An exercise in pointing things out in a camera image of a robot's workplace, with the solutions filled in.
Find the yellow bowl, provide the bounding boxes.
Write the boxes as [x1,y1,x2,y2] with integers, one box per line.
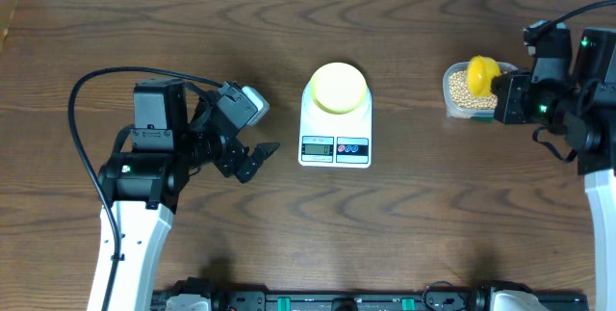
[309,63,368,115]

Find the yellow scoop cup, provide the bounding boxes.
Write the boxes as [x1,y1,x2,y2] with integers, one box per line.
[467,56,501,97]

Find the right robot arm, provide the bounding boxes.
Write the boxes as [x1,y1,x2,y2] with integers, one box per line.
[491,21,615,310]

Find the white digital kitchen scale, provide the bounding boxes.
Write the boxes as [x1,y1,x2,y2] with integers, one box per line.
[297,84,372,168]

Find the green tape piece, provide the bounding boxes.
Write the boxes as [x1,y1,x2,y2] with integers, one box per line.
[471,116,494,122]

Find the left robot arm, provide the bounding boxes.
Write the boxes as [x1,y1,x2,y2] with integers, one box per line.
[88,126,280,310]

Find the soybeans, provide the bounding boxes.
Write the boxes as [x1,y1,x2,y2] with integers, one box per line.
[449,70,497,110]

